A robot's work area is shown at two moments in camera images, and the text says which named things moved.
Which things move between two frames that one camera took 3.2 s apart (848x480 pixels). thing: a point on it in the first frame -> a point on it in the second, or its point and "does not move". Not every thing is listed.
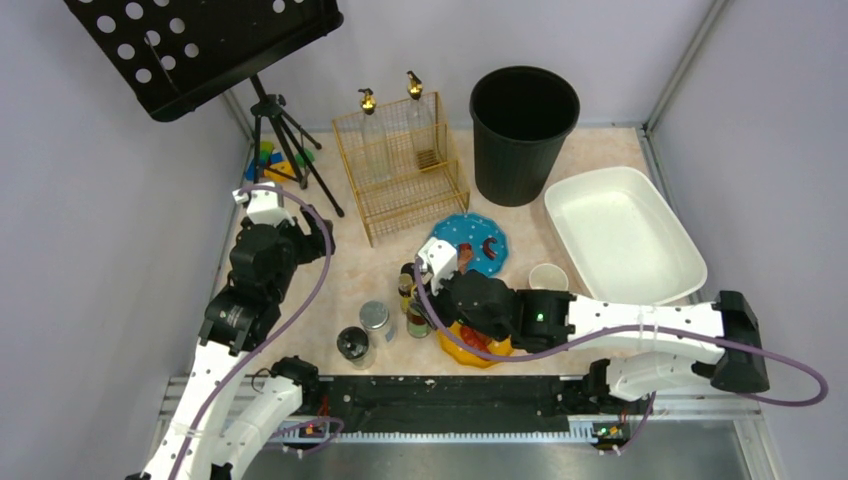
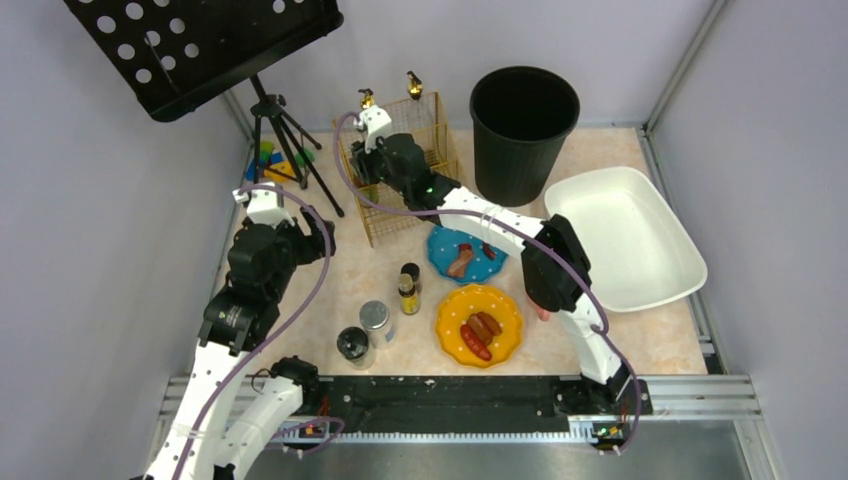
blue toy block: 275,158 does not move
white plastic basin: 624,244 does not move
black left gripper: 315,232 does not move
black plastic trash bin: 521,115 does not move
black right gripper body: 438,307 -> 365,162
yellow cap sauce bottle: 417,325 -> 370,192
